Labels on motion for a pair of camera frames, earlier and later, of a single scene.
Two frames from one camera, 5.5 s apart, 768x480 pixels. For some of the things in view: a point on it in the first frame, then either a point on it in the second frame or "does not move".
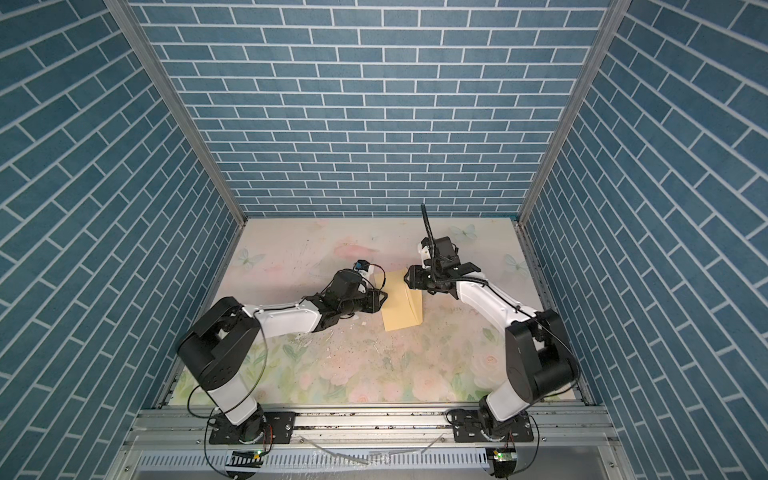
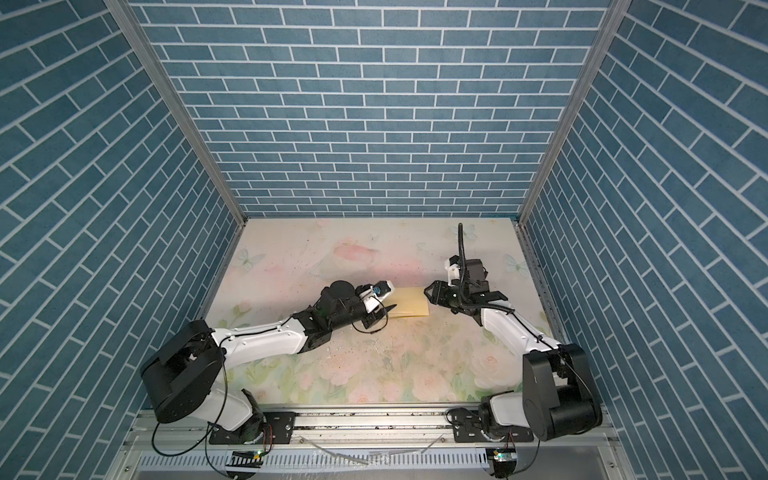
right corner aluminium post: (596, 54) does not move
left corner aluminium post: (126, 15) does not move
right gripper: (415, 279) -> (440, 287)
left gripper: (373, 302) -> (374, 317)
